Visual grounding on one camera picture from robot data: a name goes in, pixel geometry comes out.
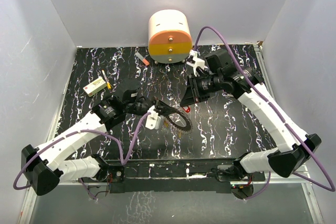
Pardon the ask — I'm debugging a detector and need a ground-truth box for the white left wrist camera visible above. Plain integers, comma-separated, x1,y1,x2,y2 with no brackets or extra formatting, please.
145,105,163,130

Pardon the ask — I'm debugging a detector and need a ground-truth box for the yellow capped marker pen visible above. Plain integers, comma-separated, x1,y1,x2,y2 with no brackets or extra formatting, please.
101,69,112,90

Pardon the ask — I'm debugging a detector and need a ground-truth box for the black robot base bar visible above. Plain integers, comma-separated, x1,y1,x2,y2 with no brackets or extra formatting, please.
83,158,266,197

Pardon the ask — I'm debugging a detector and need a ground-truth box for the aluminium frame rail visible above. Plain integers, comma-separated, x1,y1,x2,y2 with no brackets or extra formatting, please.
19,178,324,223

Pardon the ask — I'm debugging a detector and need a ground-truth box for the black disc with keyrings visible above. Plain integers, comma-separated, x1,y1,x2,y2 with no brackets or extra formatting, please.
163,109,193,134

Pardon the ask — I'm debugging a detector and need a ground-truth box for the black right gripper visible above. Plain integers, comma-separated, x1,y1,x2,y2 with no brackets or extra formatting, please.
180,72,223,106

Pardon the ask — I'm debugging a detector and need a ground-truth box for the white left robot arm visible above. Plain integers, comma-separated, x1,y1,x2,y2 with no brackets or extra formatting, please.
20,80,180,196

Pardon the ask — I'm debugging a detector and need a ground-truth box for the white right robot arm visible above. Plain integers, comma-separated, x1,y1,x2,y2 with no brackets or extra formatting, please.
180,49,321,180

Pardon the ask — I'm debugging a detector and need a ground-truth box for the round three-drawer cabinet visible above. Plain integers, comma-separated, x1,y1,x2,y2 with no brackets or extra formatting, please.
148,9,193,65

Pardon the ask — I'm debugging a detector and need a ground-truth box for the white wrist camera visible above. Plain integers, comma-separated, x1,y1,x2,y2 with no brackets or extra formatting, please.
145,105,163,130
186,49,205,76

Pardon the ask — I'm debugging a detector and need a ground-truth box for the red key tag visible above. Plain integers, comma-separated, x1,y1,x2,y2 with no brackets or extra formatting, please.
182,106,191,113

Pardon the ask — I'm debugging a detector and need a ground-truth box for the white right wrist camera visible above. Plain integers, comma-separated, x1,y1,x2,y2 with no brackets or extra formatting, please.
186,49,205,76

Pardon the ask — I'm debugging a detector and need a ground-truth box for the pale green staples box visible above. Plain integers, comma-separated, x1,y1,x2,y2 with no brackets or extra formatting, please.
83,77,107,97

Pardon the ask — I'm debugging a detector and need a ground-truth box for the orange capped glue pen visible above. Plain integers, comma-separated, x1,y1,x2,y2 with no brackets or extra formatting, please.
134,52,150,66

